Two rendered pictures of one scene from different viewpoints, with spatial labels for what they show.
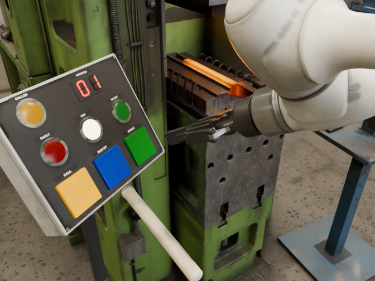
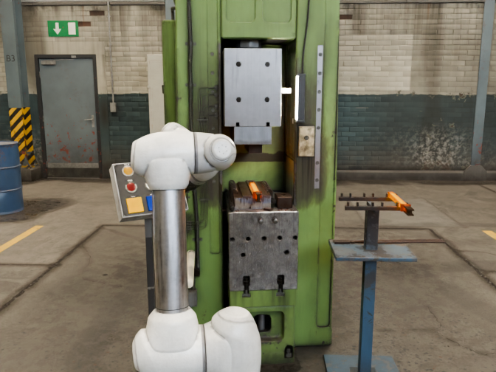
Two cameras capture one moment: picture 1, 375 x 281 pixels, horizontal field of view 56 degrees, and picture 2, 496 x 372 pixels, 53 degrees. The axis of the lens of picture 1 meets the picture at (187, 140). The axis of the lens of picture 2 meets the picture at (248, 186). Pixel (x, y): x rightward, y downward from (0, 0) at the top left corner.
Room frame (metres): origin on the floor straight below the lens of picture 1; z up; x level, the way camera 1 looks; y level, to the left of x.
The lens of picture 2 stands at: (-1.23, -1.38, 1.56)
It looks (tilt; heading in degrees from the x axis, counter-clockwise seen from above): 11 degrees down; 29
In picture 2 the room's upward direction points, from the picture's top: straight up
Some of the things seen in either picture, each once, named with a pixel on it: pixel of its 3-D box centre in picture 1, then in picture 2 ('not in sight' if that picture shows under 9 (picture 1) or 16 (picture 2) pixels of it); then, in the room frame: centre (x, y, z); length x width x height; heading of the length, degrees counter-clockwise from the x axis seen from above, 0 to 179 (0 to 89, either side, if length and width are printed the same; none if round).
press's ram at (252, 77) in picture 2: not in sight; (256, 88); (1.28, -0.06, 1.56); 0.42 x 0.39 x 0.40; 34
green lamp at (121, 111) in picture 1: (121, 111); not in sight; (0.74, 0.16, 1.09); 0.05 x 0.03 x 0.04; 124
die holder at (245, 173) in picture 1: (202, 134); (257, 236); (1.29, -0.07, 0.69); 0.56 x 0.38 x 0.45; 34
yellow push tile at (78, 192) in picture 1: (78, 192); (134, 205); (0.55, 0.22, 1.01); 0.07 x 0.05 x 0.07; 149
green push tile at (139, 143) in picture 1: (139, 146); not in sight; (0.72, 0.12, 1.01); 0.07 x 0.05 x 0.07; 149
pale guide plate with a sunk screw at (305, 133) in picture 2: not in sight; (305, 141); (1.36, -0.33, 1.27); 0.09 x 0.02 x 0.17; 124
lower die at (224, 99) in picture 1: (193, 80); (249, 193); (1.25, -0.03, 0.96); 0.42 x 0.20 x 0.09; 34
